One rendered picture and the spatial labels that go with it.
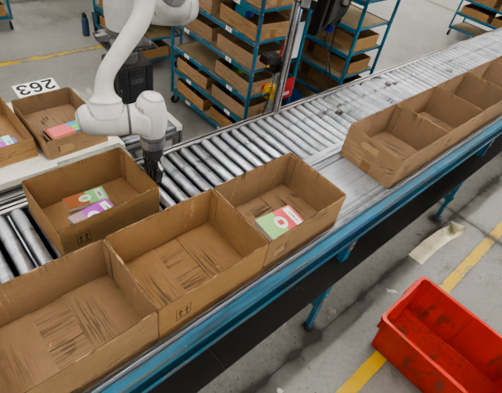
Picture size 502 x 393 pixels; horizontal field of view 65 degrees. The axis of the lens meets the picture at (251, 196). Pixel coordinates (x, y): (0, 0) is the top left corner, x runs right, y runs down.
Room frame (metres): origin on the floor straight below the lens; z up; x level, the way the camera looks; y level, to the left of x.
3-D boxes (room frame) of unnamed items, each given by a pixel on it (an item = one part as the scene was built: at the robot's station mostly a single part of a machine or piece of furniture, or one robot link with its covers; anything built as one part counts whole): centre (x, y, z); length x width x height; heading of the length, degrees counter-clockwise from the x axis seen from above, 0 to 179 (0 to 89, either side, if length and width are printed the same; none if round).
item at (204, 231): (0.75, 0.15, 0.96); 0.39 x 0.29 x 0.17; 139
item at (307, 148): (1.84, -0.19, 0.72); 0.52 x 0.05 x 0.05; 49
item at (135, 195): (1.02, 0.58, 0.83); 0.39 x 0.29 x 0.17; 141
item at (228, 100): (2.78, 0.22, 0.39); 0.40 x 0.30 x 0.10; 50
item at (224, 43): (2.78, 0.22, 0.79); 0.40 x 0.30 x 0.10; 50
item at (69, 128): (1.44, 0.89, 0.79); 0.19 x 0.14 x 0.02; 144
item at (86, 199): (1.08, 0.65, 0.76); 0.16 x 0.07 x 0.02; 134
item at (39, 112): (1.50, 0.96, 0.80); 0.38 x 0.28 x 0.10; 51
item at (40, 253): (0.81, 0.70, 0.72); 0.52 x 0.05 x 0.05; 49
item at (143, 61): (1.71, 0.70, 0.91); 0.26 x 0.26 x 0.33; 49
